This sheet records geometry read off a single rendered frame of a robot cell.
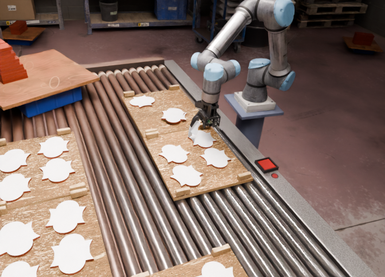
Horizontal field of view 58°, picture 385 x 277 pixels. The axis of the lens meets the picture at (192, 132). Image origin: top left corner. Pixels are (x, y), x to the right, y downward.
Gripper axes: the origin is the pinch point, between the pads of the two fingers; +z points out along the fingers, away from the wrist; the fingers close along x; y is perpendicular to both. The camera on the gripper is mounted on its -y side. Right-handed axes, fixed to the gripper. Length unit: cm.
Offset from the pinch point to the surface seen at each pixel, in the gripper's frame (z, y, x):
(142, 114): 5.2, -29.2, -20.2
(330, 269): 2, 75, 12
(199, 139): 2.7, 0.5, -2.0
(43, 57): -2, -92, -62
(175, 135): 4.0, -7.0, -10.7
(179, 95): 6.0, -43.3, 5.0
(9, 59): -15, -64, -77
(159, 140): 3.9, -5.4, -19.2
